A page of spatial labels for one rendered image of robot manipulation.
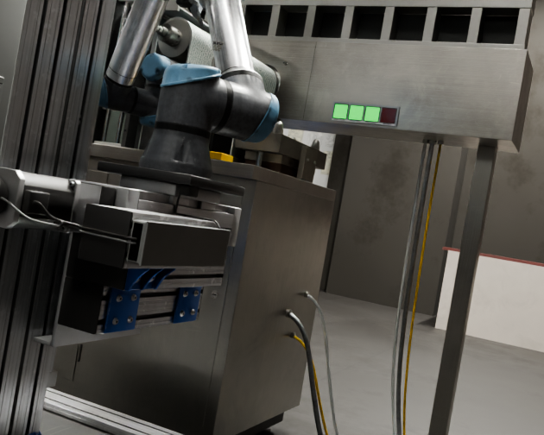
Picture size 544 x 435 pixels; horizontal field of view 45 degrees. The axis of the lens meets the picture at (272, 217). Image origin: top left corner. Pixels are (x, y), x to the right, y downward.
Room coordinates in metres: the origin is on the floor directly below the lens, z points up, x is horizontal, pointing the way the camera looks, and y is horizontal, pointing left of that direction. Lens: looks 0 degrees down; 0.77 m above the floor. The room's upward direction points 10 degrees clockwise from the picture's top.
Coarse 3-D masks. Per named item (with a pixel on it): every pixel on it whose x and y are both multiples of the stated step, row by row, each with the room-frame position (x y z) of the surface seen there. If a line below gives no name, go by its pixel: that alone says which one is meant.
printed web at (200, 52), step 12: (192, 24) 2.33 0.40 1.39; (192, 36) 2.30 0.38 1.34; (204, 36) 2.38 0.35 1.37; (156, 48) 2.36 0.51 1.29; (192, 48) 2.31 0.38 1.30; (204, 48) 2.37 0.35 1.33; (192, 60) 2.32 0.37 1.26; (204, 60) 2.39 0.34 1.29; (252, 60) 2.24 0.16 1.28; (264, 72) 2.31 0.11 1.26; (264, 84) 2.32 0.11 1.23; (144, 132) 2.37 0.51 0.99; (144, 144) 2.38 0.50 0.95
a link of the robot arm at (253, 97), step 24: (216, 0) 1.53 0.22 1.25; (240, 0) 1.59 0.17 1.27; (216, 24) 1.51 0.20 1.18; (240, 24) 1.51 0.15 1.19; (216, 48) 1.49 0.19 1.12; (240, 48) 1.47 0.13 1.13; (240, 72) 1.42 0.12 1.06; (240, 96) 1.37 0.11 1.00; (264, 96) 1.42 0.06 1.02; (240, 120) 1.38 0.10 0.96; (264, 120) 1.40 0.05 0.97
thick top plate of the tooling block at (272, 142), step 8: (272, 136) 2.08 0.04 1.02; (280, 136) 2.07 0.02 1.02; (240, 144) 2.13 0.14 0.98; (248, 144) 2.11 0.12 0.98; (256, 144) 2.10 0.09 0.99; (264, 144) 2.09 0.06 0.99; (272, 144) 2.08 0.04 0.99; (280, 144) 2.06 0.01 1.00; (288, 144) 2.12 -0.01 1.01; (296, 144) 2.17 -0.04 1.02; (304, 144) 2.23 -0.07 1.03; (264, 152) 2.14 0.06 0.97; (272, 152) 2.09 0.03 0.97; (280, 152) 2.07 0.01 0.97; (288, 152) 2.13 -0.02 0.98; (296, 152) 2.18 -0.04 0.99; (320, 152) 2.37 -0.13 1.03; (296, 160) 2.22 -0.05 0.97; (320, 160) 2.38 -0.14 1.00; (320, 168) 2.39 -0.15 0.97
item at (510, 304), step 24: (456, 264) 6.06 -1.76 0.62; (480, 264) 5.97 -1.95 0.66; (504, 264) 5.89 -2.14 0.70; (528, 264) 5.81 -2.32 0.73; (480, 288) 5.96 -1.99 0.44; (504, 288) 5.87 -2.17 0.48; (528, 288) 5.79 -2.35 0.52; (480, 312) 5.94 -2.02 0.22; (504, 312) 5.86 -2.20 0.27; (528, 312) 5.78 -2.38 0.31; (480, 336) 5.93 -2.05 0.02; (504, 336) 5.85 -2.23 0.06; (528, 336) 5.76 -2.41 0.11
